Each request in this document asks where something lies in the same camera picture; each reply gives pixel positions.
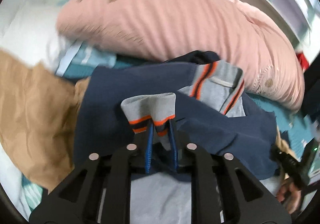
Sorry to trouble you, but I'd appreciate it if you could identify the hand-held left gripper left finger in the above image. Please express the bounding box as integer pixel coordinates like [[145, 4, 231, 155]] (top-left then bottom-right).
[[29, 119, 154, 224]]

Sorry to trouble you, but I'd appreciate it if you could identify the person's right hand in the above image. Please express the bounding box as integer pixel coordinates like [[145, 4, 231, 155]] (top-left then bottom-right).
[[276, 178, 302, 214]]

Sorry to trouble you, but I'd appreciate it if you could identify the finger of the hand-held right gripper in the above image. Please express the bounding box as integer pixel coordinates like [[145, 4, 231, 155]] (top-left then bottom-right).
[[271, 145, 309, 189]]

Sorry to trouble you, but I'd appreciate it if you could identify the tan button jacket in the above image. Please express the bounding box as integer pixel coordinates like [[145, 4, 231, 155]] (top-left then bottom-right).
[[0, 50, 91, 192]]

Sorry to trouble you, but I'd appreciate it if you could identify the white pillow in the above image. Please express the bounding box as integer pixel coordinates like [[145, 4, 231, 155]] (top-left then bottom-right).
[[0, 4, 78, 75]]

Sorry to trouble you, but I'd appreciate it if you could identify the light blue striped sheet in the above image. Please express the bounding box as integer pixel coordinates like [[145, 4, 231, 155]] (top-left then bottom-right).
[[55, 40, 118, 77]]

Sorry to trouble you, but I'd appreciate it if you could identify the pink quilt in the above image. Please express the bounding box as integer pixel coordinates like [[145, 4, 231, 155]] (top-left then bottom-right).
[[56, 0, 306, 113]]

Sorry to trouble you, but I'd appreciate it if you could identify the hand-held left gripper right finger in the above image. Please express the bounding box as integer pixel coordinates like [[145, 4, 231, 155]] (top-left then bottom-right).
[[169, 119, 293, 224]]

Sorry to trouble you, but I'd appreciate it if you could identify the red object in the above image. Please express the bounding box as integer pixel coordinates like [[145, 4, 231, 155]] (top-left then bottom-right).
[[297, 53, 310, 70]]

